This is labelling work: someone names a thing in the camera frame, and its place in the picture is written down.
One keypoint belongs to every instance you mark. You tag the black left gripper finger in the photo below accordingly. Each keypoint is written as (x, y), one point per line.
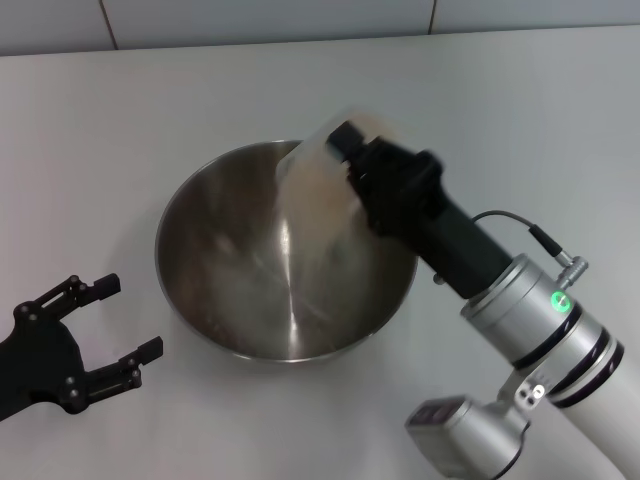
(80, 295)
(120, 377)

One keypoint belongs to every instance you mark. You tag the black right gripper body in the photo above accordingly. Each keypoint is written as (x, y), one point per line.
(420, 210)

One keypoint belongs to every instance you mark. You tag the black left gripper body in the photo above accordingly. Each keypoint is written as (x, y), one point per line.
(40, 360)

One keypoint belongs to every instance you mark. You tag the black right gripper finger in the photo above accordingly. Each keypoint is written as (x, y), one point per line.
(369, 205)
(347, 142)

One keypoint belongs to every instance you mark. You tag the clear plastic cup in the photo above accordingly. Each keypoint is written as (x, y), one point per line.
(312, 170)

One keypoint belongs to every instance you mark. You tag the white rice grains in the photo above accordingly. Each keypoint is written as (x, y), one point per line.
(310, 200)

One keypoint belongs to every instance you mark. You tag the stainless steel mixing bowl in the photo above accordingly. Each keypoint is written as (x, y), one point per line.
(225, 280)

